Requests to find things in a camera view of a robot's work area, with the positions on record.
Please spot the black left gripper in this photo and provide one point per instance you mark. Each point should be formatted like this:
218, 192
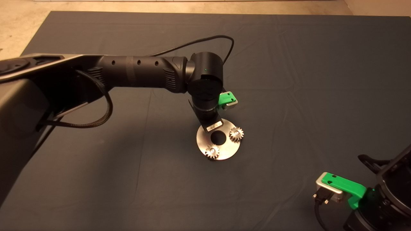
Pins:
210, 123

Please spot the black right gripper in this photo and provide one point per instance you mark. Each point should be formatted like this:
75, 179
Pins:
364, 224

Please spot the steel planetary gear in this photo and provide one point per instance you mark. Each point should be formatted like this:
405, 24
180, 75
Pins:
212, 152
236, 134

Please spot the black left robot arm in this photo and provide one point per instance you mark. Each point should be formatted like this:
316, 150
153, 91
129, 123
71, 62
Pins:
141, 70

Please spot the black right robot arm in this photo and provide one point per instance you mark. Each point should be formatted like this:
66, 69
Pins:
398, 192

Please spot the round metal carrier plate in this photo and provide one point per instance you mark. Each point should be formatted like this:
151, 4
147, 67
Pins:
231, 150

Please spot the dark grey table cloth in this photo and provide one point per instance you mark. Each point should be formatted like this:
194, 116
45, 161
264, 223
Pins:
289, 64

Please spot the black braided left arm sleeve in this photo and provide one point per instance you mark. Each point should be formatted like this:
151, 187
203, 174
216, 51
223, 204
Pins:
109, 109

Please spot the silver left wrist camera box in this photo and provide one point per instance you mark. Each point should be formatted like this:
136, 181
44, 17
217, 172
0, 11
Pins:
231, 104

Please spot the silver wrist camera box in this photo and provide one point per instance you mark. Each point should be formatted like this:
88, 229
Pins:
323, 186
231, 104

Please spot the green left camera mount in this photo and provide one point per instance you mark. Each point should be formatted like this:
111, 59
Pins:
225, 98

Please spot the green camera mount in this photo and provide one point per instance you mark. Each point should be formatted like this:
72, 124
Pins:
343, 185
225, 98

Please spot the green right camera mount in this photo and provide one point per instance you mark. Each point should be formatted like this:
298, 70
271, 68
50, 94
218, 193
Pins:
343, 185

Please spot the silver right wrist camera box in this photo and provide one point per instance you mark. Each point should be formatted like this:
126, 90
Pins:
323, 186

